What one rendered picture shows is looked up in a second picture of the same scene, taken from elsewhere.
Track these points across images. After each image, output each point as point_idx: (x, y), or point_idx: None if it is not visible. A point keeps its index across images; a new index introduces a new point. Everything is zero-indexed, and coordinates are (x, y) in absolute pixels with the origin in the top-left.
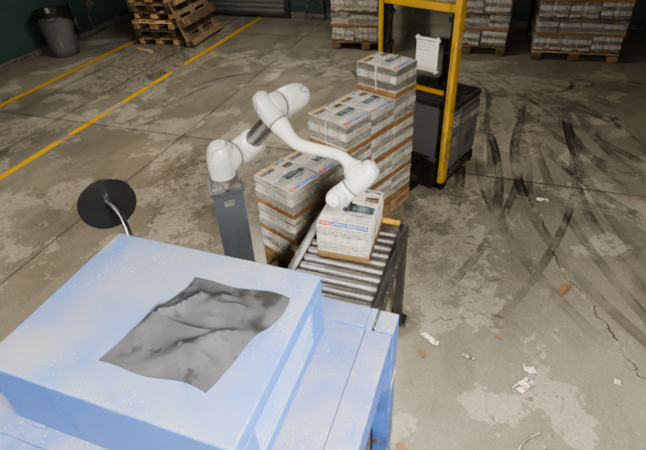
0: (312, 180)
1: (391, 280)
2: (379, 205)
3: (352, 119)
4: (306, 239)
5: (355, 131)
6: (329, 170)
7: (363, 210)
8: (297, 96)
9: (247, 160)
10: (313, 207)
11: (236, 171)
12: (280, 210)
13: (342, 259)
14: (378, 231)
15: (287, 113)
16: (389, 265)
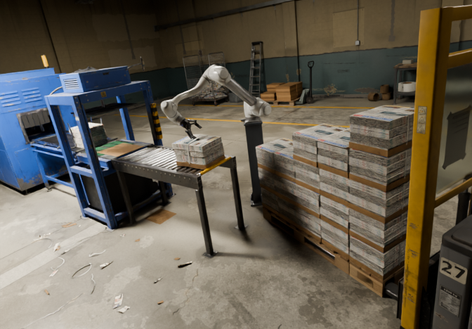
0: (267, 151)
1: (163, 173)
2: (190, 145)
3: (305, 134)
4: None
5: (300, 143)
6: (279, 156)
7: (189, 141)
8: (211, 71)
9: (253, 113)
10: (270, 172)
11: (260, 120)
12: None
13: None
14: (194, 164)
15: (211, 79)
16: (170, 170)
